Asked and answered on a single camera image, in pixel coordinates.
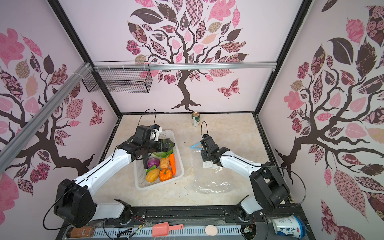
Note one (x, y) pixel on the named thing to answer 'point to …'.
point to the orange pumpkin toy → (165, 175)
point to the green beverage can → (195, 119)
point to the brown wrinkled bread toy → (164, 162)
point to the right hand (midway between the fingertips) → (207, 150)
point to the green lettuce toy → (164, 154)
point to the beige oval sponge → (211, 230)
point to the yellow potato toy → (152, 175)
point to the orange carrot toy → (172, 161)
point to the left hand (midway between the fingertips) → (168, 147)
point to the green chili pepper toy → (153, 167)
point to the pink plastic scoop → (161, 229)
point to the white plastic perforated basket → (140, 172)
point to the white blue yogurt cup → (289, 225)
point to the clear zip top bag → (209, 177)
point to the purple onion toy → (153, 161)
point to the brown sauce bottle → (80, 232)
